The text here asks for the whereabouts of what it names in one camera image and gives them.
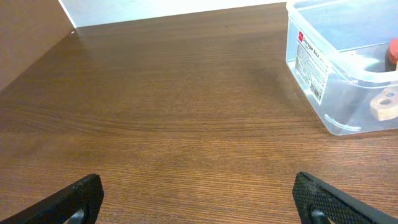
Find orange scraper with wooden handle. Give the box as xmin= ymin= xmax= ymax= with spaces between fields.
xmin=370 ymin=39 xmax=397 ymax=121

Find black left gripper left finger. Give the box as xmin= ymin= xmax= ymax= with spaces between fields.
xmin=1 ymin=174 xmax=104 ymax=224

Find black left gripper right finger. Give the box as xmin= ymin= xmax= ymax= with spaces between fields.
xmin=292 ymin=172 xmax=397 ymax=224

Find clear plastic container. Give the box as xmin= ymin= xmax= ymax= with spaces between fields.
xmin=285 ymin=0 xmax=397 ymax=136

